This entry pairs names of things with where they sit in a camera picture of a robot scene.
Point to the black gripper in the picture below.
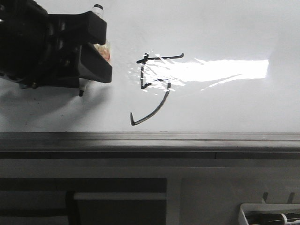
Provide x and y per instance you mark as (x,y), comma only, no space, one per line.
(38,49)

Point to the white whiteboard marker pen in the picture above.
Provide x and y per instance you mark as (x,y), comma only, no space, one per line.
(104,50)

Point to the white plastic tray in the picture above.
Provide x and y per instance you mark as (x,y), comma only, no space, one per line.
(269,214)

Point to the white whiteboard with metal frame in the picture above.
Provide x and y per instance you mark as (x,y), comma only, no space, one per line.
(190,78)

